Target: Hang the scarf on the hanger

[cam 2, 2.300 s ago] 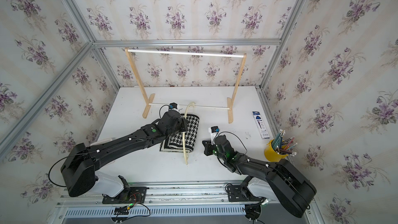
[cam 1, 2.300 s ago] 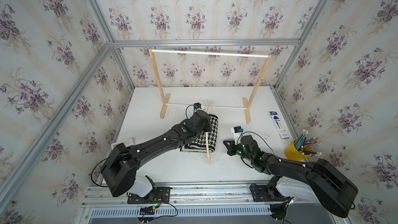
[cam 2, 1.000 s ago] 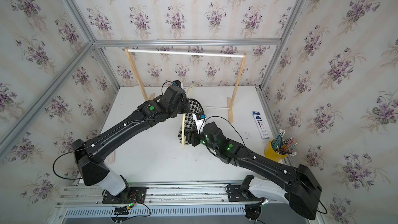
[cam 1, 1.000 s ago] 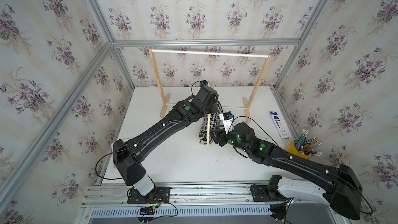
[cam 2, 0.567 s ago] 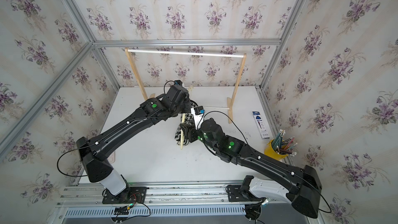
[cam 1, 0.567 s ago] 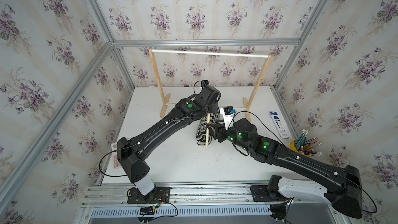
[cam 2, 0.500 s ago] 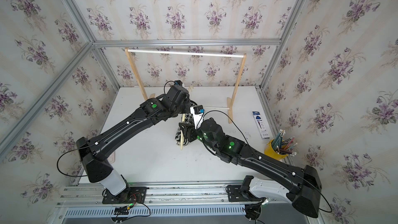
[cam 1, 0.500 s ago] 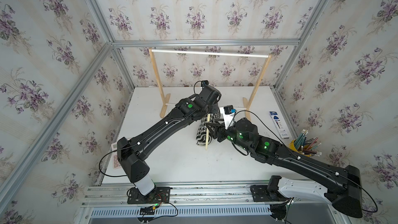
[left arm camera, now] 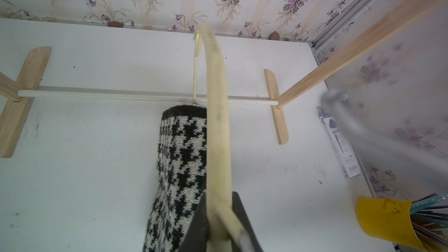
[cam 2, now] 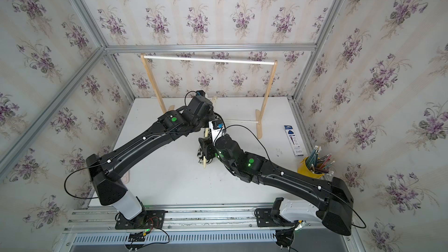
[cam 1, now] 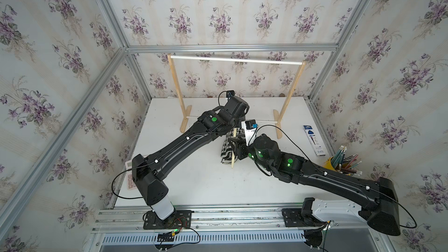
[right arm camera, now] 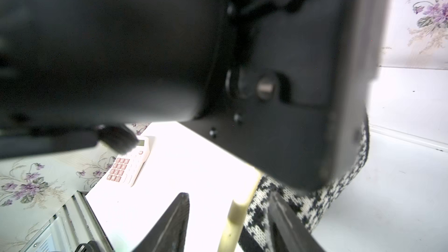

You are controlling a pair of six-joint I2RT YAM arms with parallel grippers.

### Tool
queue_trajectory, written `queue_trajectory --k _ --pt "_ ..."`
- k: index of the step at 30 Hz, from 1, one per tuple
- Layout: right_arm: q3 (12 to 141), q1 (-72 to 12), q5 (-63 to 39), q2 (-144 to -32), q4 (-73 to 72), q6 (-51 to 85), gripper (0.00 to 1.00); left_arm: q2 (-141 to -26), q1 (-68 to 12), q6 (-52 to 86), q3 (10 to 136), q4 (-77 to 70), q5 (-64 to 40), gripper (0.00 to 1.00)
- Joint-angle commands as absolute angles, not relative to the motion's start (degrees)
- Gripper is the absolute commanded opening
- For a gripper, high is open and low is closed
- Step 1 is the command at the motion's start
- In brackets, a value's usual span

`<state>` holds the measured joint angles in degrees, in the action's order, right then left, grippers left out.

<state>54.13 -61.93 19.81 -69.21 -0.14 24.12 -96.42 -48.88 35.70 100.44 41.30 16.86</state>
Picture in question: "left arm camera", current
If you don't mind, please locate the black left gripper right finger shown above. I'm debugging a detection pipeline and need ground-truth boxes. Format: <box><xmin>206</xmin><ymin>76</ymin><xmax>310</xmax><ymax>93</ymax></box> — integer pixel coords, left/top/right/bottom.
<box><xmin>232</xmin><ymin>191</ymin><xmax>263</xmax><ymax>252</ymax></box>

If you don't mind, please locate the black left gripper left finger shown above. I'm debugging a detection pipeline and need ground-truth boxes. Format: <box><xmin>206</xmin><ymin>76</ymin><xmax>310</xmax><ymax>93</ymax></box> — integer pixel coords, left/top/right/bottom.
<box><xmin>178</xmin><ymin>192</ymin><xmax>208</xmax><ymax>252</ymax></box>

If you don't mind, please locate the cream plastic clothes hanger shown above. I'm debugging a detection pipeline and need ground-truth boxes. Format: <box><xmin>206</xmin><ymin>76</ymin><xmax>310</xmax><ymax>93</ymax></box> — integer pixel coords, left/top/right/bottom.
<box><xmin>194</xmin><ymin>24</ymin><xmax>255</xmax><ymax>252</ymax></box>

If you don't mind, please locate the black white houndstooth scarf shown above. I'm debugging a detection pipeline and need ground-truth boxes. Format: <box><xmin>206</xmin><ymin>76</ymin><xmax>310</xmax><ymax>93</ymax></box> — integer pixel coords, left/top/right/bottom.
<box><xmin>142</xmin><ymin>105</ymin><xmax>207</xmax><ymax>252</ymax></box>

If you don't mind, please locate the white blue flat box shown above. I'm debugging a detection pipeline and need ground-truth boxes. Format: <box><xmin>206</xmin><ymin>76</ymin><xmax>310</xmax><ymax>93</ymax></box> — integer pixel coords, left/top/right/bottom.
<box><xmin>317</xmin><ymin>107</ymin><xmax>361</xmax><ymax>179</ymax></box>

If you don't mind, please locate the yellow pencil cup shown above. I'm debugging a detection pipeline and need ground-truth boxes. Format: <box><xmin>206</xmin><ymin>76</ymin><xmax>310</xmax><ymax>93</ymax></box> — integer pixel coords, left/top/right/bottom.
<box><xmin>355</xmin><ymin>194</ymin><xmax>448</xmax><ymax>252</ymax></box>

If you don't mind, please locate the wooden clothes rack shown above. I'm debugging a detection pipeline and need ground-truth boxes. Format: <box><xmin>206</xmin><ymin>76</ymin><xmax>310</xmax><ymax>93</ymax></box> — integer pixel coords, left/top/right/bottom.
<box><xmin>1</xmin><ymin>0</ymin><xmax>447</xmax><ymax>158</ymax></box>

